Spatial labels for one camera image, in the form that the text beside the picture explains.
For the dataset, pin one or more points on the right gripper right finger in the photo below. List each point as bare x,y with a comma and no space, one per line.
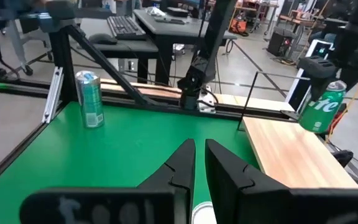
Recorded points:
225,180

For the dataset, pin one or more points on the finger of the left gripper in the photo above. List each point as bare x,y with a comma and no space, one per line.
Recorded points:
317,68

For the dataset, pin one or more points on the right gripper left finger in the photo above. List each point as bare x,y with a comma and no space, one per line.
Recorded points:
179,174

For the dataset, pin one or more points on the green Sprite can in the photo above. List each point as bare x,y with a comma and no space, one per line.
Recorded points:
322,109

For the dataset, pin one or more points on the blue silver Red Bull can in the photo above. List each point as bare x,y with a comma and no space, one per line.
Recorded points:
203,214

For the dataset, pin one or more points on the teal slim can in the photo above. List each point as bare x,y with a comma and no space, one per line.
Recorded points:
89,99

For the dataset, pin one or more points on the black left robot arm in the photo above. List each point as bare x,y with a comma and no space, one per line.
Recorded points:
216,31

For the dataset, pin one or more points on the white stand with black panel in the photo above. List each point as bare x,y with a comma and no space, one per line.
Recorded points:
320,49

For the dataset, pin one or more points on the person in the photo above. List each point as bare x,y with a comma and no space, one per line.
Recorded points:
322,37

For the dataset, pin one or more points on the black computer tower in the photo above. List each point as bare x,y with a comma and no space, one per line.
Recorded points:
278,42

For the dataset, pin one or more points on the green table mat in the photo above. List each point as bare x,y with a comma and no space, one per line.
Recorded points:
120,149

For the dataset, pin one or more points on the wooden tray board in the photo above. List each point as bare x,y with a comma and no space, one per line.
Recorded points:
291,152

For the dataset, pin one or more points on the metal workshop cart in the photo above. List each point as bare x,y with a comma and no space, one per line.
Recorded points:
256,12

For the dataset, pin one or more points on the orange bag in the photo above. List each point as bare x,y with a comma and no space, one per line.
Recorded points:
238,26

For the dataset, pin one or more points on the black office desk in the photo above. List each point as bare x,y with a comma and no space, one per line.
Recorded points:
92,28
179,29

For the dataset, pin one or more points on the silver aluminium brace bar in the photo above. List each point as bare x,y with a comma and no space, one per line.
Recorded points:
53,93

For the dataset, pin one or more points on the black box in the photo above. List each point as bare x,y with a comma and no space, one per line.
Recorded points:
177,12

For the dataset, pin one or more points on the black flat device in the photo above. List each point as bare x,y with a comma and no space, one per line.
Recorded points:
169,21

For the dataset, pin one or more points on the black computer mouse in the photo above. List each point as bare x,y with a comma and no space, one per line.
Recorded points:
102,38

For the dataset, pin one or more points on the black keyboard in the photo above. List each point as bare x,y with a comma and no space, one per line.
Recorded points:
124,27

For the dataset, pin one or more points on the white crumpled cloth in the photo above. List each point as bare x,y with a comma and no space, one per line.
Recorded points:
155,12

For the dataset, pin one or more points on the grey office chair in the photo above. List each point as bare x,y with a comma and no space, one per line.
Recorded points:
20,40

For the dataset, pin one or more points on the silver metal mounting bracket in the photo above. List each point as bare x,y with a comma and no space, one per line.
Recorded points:
206,104

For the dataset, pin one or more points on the black aluminium table frame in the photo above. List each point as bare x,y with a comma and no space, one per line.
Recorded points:
62,62

